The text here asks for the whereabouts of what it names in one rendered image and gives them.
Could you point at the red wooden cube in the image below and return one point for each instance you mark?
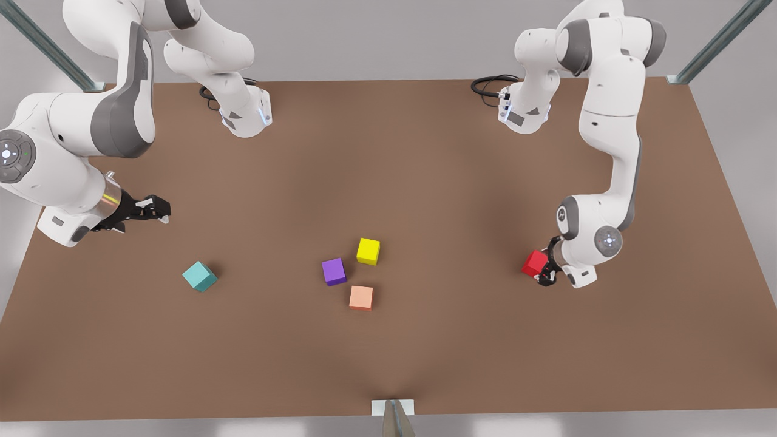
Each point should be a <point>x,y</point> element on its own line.
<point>534,263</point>

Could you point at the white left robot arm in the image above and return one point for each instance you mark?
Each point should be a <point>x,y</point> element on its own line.
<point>610,121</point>

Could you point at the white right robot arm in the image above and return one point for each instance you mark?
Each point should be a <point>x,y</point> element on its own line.
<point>73,121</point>

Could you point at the teal wooden cube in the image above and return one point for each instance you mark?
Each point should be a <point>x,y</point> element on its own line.
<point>199,277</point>

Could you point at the purple wooden cube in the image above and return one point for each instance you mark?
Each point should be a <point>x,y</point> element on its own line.
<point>334,272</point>

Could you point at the yellow wooden cube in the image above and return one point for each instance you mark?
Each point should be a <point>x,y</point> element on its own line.
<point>368,251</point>

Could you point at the salmon orange wooden cube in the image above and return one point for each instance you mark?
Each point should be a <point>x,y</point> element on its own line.
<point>361,298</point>

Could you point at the silver frame post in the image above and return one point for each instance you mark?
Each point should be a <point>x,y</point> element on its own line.
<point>394,417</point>
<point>716,42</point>
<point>48,45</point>

